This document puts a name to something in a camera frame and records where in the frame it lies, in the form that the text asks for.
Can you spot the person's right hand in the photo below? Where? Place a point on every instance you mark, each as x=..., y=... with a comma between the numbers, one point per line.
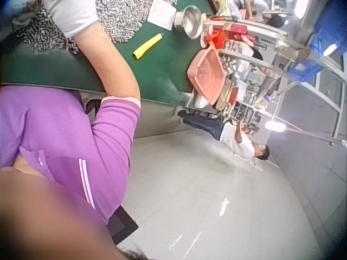
x=71, y=15

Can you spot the heap of small metal parts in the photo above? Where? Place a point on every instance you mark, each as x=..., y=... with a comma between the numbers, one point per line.
x=108, y=16

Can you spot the yellow highlighter pen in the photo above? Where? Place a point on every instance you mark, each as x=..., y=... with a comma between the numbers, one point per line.
x=147, y=46

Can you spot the white paper sheet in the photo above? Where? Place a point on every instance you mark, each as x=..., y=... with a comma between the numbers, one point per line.
x=162, y=14

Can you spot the green table mat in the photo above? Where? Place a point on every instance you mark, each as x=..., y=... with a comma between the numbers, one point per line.
x=151, y=67

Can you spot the steel bowl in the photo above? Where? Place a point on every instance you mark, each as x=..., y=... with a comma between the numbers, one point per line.
x=189, y=22

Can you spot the red plastic container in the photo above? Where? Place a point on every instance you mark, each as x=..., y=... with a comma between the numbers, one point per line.
x=217, y=38

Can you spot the pink plastic tray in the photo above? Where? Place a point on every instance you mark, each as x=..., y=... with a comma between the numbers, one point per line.
x=207, y=73

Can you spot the metal rack with parts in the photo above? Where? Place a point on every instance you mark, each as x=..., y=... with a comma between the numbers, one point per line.
x=252, y=73

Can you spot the black chair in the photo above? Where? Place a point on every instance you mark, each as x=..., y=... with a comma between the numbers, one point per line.
x=123, y=226

